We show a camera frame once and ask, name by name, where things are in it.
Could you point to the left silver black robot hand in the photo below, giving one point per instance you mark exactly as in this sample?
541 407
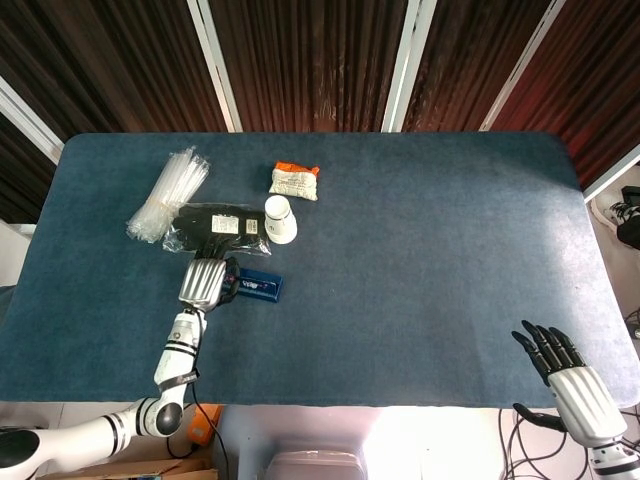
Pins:
202 282

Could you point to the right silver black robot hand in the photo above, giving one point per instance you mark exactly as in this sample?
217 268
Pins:
585 405

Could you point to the blue cardboard box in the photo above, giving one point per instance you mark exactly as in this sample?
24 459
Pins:
260 286

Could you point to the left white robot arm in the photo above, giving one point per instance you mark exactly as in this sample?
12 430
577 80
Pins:
172 360

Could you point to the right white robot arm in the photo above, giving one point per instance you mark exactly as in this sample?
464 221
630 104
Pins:
612 460

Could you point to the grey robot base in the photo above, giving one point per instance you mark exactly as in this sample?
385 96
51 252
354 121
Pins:
290 445

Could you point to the brown cardboard box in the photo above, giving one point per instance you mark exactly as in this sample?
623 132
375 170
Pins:
150 467

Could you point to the black gloves in plastic bag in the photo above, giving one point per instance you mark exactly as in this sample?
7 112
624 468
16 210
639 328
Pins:
200 225

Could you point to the bundle of clear plastic straws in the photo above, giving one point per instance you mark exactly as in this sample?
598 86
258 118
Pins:
170 200

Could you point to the stack of white paper cups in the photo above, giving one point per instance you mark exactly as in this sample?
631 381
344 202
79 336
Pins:
280 222

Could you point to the white packet with orange top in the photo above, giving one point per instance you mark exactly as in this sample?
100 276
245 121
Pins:
295 182

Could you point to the orange plastic object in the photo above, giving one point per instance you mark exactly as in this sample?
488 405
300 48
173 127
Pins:
205 425

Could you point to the black and white shoe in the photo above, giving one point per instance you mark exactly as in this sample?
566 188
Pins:
620 215

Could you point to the blue felt tablecloth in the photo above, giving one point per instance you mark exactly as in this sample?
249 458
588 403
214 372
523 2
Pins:
400 280

